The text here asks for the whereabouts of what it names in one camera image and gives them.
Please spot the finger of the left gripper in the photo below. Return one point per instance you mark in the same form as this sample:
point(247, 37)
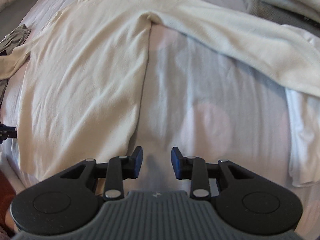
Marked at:
point(7, 132)

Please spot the pink dotted bed sheet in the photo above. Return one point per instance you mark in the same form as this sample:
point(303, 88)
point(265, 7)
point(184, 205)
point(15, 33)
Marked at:
point(209, 106)

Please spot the white fluffy garment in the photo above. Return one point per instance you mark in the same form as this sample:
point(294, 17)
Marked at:
point(303, 108)

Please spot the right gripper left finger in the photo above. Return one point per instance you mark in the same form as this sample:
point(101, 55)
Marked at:
point(117, 170)

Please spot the cream knit sweater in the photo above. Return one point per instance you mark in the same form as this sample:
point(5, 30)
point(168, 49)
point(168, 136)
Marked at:
point(82, 87)

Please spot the olive grey garment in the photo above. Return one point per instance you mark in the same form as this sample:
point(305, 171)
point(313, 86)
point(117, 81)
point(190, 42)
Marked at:
point(14, 39)

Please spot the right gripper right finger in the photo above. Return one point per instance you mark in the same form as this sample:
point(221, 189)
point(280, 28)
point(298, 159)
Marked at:
point(196, 170)

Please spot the red knit sleeve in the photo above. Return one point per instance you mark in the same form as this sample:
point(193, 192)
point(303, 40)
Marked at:
point(7, 195)

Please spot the grey ribbed garment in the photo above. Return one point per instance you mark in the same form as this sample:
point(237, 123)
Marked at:
point(279, 15)

